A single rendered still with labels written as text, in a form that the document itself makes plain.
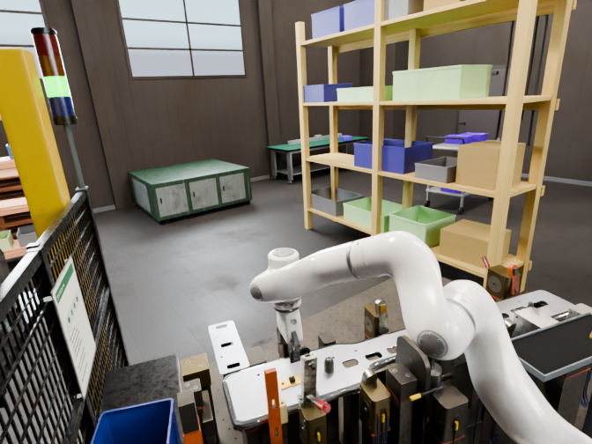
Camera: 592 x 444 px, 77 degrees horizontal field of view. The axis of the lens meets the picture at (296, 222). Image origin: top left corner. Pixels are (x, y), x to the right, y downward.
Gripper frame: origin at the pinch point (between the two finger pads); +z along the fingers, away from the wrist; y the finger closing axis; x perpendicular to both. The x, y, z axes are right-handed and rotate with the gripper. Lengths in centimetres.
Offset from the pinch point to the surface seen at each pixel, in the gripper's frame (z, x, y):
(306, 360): -9.4, 1.3, -17.3
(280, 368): 11.9, 1.6, 6.9
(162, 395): 8.9, 37.6, 6.9
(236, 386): 11.9, 16.4, 5.0
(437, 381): 3.4, -33.5, -24.6
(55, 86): -78, 55, 60
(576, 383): 7, -70, -37
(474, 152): -18, -215, 149
